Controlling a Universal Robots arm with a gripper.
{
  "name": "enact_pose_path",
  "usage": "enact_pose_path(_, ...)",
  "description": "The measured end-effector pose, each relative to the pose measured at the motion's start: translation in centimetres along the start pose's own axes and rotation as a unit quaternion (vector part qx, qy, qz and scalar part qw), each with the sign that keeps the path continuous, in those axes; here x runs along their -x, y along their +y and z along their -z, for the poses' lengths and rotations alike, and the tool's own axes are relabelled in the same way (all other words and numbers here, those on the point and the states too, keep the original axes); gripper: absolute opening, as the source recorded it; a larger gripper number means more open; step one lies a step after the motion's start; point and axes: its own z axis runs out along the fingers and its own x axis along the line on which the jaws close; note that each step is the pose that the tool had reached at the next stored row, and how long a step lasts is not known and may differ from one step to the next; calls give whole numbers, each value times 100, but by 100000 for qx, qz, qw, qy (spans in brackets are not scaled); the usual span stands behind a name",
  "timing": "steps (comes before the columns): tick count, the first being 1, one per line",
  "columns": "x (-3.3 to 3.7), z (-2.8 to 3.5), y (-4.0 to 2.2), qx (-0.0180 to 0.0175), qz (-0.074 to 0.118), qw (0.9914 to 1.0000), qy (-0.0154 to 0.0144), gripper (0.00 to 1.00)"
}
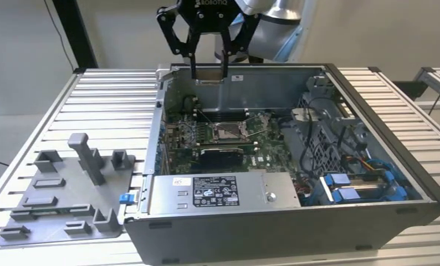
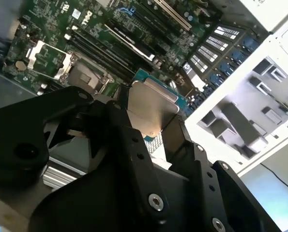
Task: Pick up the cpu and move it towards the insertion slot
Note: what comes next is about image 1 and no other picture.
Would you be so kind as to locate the silver power supply unit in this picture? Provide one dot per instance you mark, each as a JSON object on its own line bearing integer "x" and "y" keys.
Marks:
{"x": 249, "y": 194}

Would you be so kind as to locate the grey parts rack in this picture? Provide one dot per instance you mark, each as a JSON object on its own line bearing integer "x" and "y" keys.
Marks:
{"x": 67, "y": 171}

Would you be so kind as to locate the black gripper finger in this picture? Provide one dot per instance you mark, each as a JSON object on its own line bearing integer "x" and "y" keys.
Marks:
{"x": 170, "y": 33}
{"x": 245, "y": 33}

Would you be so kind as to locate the blue disk carrier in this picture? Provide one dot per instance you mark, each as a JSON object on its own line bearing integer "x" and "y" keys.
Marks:
{"x": 346, "y": 194}
{"x": 337, "y": 179}

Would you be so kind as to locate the CPU socket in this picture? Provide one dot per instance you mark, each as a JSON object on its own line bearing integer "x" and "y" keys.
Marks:
{"x": 227, "y": 134}

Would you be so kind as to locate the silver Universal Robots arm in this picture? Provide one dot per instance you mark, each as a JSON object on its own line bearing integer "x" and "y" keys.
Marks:
{"x": 278, "y": 27}

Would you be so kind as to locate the green RAM stick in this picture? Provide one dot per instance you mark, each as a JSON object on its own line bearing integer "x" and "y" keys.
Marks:
{"x": 70, "y": 210}

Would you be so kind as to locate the silver CPU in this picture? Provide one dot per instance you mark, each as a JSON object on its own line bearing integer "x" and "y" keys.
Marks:
{"x": 209, "y": 75}

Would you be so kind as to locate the black upright frame post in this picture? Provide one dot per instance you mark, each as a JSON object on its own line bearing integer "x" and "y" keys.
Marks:
{"x": 74, "y": 33}

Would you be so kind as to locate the black RAM slot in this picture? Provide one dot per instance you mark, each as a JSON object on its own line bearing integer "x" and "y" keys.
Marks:
{"x": 226, "y": 144}
{"x": 222, "y": 113}

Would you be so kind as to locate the white label sticker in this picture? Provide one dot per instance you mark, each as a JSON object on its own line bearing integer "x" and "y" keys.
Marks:
{"x": 235, "y": 77}

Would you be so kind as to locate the green motherboard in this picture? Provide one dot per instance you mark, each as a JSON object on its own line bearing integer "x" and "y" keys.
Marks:
{"x": 274, "y": 155}

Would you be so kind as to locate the grey drive cage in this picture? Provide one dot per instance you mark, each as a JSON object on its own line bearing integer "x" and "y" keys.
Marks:
{"x": 326, "y": 138}

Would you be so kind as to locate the open black PC case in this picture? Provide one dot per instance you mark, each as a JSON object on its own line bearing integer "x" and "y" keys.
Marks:
{"x": 241, "y": 238}

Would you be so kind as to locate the blue case latch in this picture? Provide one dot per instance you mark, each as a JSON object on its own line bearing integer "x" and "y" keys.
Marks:
{"x": 125, "y": 198}

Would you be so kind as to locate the black graphics card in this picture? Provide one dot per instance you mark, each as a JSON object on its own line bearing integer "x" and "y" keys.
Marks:
{"x": 218, "y": 159}

